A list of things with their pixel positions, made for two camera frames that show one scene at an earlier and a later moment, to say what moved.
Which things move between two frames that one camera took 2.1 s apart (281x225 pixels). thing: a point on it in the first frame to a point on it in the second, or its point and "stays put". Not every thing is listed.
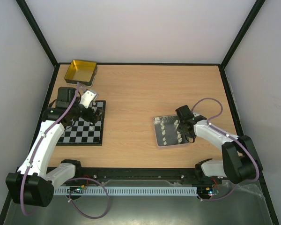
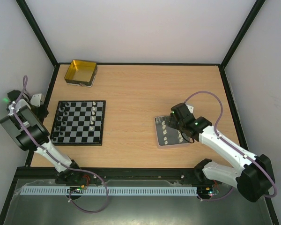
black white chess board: [80, 132] stays put
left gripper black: [95, 117] to [44, 112]
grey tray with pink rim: [166, 131] stays put
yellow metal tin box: [82, 71] stays put
